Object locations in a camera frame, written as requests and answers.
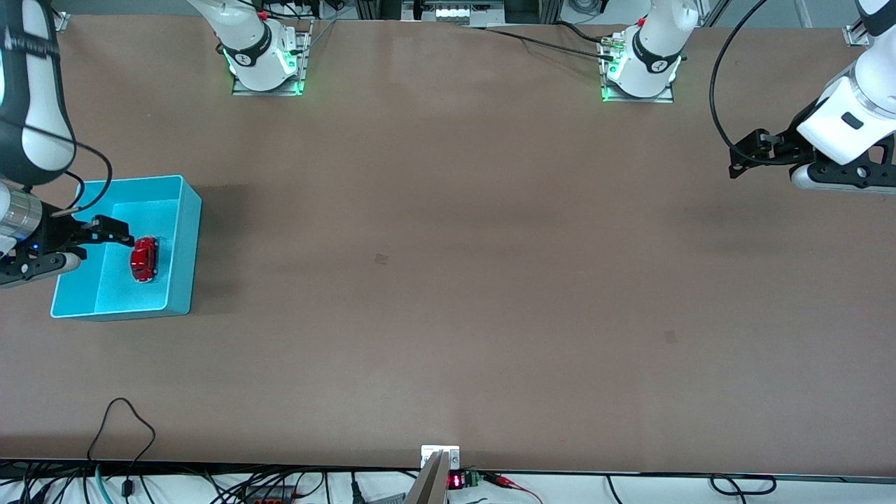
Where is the red beetle toy car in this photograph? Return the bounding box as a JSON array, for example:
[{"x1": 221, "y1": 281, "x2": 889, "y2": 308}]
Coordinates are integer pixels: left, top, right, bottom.
[{"x1": 129, "y1": 236, "x2": 160, "y2": 284}]

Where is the blue plastic box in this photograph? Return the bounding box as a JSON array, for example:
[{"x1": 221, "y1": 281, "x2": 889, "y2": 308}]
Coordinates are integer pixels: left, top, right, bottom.
[{"x1": 50, "y1": 174, "x2": 203, "y2": 322}]

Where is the black orange power strip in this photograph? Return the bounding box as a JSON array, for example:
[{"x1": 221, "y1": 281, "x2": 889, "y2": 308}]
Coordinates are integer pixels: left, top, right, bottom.
[{"x1": 241, "y1": 486, "x2": 296, "y2": 504}]

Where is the rack device with white light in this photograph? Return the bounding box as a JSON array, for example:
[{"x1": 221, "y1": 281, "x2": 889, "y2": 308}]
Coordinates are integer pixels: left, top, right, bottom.
[{"x1": 402, "y1": 0, "x2": 506, "y2": 26}]

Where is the short black table cable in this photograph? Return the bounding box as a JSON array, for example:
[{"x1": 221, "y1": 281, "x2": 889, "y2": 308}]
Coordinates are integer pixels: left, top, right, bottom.
[{"x1": 556, "y1": 20, "x2": 611, "y2": 47}]

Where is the thick black table cable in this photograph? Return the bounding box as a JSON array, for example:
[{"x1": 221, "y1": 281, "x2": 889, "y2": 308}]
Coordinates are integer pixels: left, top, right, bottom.
[{"x1": 465, "y1": 24, "x2": 620, "y2": 64}]

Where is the thin tall looped black cable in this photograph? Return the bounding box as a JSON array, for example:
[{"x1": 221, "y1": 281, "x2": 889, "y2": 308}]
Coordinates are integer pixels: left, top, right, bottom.
[{"x1": 87, "y1": 398, "x2": 157, "y2": 499}]

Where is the flat looped black cable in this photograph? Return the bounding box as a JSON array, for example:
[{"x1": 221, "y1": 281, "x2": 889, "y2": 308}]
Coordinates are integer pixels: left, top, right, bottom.
[{"x1": 710, "y1": 474, "x2": 778, "y2": 497}]

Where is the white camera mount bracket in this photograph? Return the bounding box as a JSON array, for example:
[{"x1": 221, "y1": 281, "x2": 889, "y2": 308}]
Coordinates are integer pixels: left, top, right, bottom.
[{"x1": 421, "y1": 445, "x2": 461, "y2": 470}]

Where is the red wire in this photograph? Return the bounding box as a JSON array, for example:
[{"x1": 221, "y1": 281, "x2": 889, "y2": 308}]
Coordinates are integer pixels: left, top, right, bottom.
[{"x1": 482, "y1": 474, "x2": 544, "y2": 504}]

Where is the grey camera mount bar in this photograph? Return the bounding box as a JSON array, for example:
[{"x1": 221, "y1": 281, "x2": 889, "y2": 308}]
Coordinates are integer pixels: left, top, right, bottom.
[{"x1": 405, "y1": 450, "x2": 450, "y2": 504}]

